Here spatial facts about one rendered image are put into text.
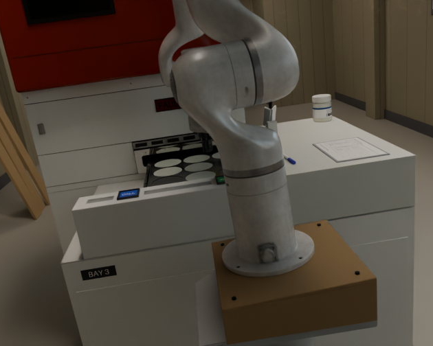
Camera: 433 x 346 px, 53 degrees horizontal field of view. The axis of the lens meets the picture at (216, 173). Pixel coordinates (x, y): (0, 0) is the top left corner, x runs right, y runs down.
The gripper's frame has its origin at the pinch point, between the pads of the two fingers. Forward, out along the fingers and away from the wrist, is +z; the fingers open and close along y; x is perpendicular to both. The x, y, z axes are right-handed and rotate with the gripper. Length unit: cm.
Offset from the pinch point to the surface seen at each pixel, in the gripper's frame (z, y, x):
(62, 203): 21, -59, -27
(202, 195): 3.9, 24.2, -27.1
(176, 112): -8.5, -25.7, 10.6
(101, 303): 30, 4, -51
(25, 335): 98, -109, -41
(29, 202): 82, -267, 35
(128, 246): 14.7, 10.5, -42.9
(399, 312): 50, 58, 13
